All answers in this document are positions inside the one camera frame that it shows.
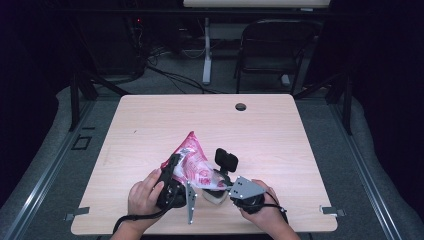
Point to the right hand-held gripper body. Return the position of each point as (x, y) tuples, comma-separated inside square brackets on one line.
[(246, 191)]

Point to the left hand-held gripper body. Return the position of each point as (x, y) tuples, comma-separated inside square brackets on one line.
[(171, 196)]

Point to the pink and white plastic bag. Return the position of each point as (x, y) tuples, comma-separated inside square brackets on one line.
[(196, 166)]

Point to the person's left hand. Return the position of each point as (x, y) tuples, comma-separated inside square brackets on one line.
[(143, 200)]

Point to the person's right hand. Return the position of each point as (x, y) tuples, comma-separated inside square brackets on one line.
[(271, 215)]

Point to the white power adapter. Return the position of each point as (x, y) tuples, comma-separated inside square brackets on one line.
[(285, 80)]

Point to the white desk leg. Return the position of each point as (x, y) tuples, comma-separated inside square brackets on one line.
[(207, 50)]

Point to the black folding chair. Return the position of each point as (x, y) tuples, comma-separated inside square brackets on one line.
[(276, 33)]

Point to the grey table bracket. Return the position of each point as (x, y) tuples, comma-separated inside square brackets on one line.
[(78, 212), (331, 210)]

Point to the black metal stand frame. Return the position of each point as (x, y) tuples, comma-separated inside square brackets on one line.
[(75, 100), (347, 106)]

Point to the grey metal floor rail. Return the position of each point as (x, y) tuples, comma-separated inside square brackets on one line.
[(50, 173), (363, 173)]

